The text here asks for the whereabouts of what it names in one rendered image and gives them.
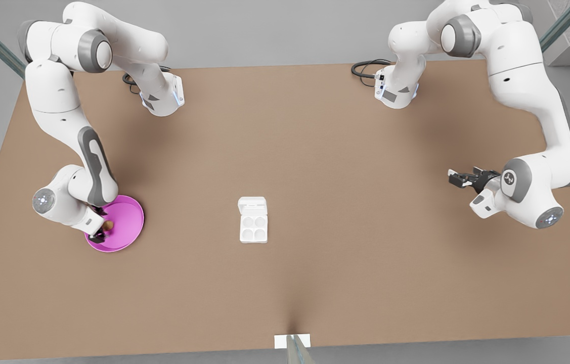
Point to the brown egg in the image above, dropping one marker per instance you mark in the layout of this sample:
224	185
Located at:
108	225

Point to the pink round plate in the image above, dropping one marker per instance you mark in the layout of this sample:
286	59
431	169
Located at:
125	222

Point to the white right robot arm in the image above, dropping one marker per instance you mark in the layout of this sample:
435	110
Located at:
57	108

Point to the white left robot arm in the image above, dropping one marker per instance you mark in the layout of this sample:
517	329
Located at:
522	76

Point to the white egg box base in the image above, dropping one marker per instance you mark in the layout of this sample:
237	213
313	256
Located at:
253	229

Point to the white post foot plate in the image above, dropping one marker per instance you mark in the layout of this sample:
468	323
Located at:
279	342

